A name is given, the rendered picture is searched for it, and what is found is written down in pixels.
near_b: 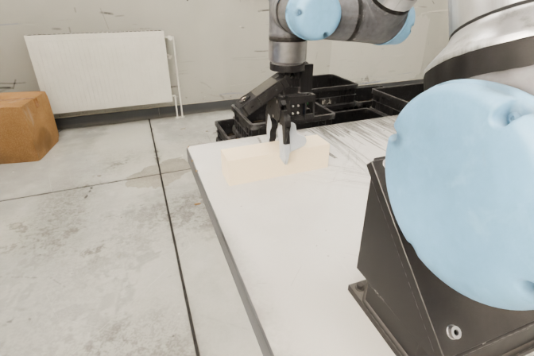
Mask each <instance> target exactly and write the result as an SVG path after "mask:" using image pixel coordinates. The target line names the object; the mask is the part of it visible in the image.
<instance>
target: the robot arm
mask: <svg viewBox="0 0 534 356"><path fill-rule="evenodd" d="M416 1H417V0H269V60H270V62H269V69H270V70H271V71H274V72H277V73H275V74H274V75H272V76H271V77H269V78H268V79H267V80H266V81H264V82H263V83H261V84H260V85H258V86H257V87H255V88H254V89H253V90H252V91H250V92H249V93H247V94H246V95H243V96H242V97H241V98H240V99H239V100H238V101H236V102H235V105H236V107H237V108H238V109H239V111H240V112H241V113H242V114H243V115H244V116H246V117H248V116H249V115H251V114H252V113H253V112H254V111H256V110H257V109H259V108H260V107H262V106H263V105H265V104H266V103H267V106H266V112H265V118H266V128H267V138H268V142H270V141H275V140H276V138H277V137H278V138H279V149H280V159H281V160H282V161H283V163H284V164H288V159H289V154H290V152H291V151H294V150H296V149H298V148H300V147H302V146H304V145H305V144H306V142H307V140H306V137H305V136H303V135H300V134H298V133H297V132H296V125H295V123H293V122H291V120H296V121H297V120H303V119H304V120H305V119H311V118H314V115H315V94H313V93H312V79H313V66H314V64H309V63H308V62H307V61H305V60H306V57H307V42H308V41H318V40H322V39H324V40H333V41H353V42H361V43H370V44H373V45H398V44H400V43H401V42H403V41H405V40H406V39H407V37H408V36H409V34H410V33H411V28H412V26H414V24H415V19H416V12H415V9H414V4H415V3H416ZM448 26H449V42H448V44H447V46H446V47H445V48H444V49H443V50H442V51H441V52H440V54H439V55H438V56H437V57H436V58H435V59H434V60H433V61H432V62H431V63H430V64H429V65H428V66H427V67H426V68H425V69H424V92H422V93H420V94H419V95H417V96H416V97H415V98H414V99H412V100H411V101H410V102H409V103H408V104H407V105H406V106H405V107H404V109H403V110H402V111H401V112H400V114H399V115H398V117H397V119H396V121H395V122H394V128H395V130H396V132H397V133H395V134H392V135H391V136H390V137H389V139H388V144H387V148H386V154H385V178H386V185H387V190H388V194H389V200H390V203H391V206H392V209H393V213H394V215H395V217H396V220H397V223H398V225H399V227H400V229H401V231H402V233H403V235H404V236H405V238H406V240H407V241H408V242H410V243H411V244H412V246H413V248H414V250H415V251H416V254H417V256H418V257H419V259H420V260H421V261H422V262H423V263H424V264H425V265H426V266H427V267H428V268H429V269H430V270H431V271H432V272H433V273H434V274H435V275H436V276H437V277H438V278H439V279H440V280H441V281H443V282H444V283H445V284H447V285H448V286H450V287H451V288H453V289H454V290H455V291H457V292H459V293H461V294H463V295H464V296H466V297H468V298H470V299H472V300H475V301H477V302H479V303H482V304H486V305H489V306H491V307H495V308H502V309H508V310H516V311H527V310H534V0H448ZM309 102H313V107H312V114H309V113H310V109H309V108H307V105H308V103H309Z"/></svg>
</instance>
